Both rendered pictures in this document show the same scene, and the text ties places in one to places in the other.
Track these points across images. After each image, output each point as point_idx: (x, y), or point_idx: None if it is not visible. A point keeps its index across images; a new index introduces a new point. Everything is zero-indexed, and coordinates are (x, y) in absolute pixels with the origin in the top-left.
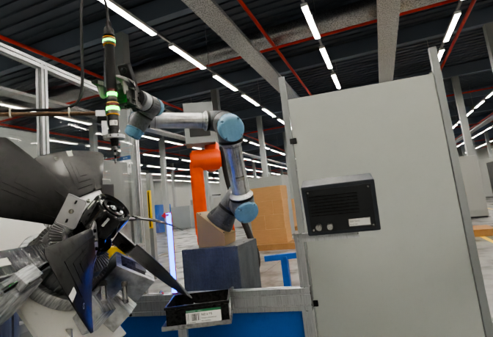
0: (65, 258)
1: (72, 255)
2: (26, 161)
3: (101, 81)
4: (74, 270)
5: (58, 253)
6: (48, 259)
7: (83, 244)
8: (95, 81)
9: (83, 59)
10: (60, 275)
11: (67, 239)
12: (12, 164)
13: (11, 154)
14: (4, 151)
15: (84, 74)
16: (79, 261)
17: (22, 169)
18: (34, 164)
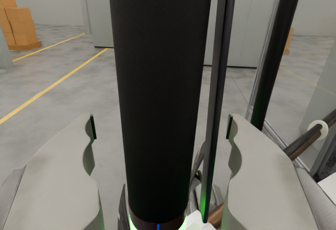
0: (122, 202)
1: (122, 210)
2: (194, 170)
3: (235, 137)
4: (121, 214)
5: (122, 194)
6: (122, 187)
7: (125, 224)
8: (228, 121)
9: None
10: (120, 200)
11: (125, 201)
12: (196, 162)
13: (200, 155)
14: (203, 149)
15: (264, 75)
16: (122, 220)
17: (192, 172)
18: (191, 178)
